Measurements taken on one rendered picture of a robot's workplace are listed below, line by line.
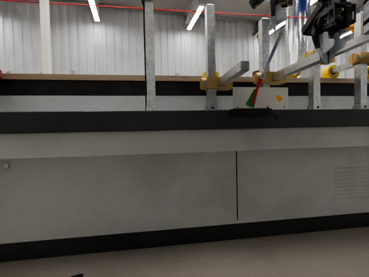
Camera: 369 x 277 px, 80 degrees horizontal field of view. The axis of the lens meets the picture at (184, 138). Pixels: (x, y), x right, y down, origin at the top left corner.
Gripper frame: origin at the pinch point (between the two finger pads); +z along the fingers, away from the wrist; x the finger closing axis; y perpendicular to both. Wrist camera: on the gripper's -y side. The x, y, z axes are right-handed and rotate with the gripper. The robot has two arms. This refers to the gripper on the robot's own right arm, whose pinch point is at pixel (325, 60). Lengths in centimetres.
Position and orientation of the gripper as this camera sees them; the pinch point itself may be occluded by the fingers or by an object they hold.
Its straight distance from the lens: 86.3
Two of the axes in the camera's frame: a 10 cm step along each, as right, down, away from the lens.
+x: 9.9, -0.3, 1.5
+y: 1.5, 0.3, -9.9
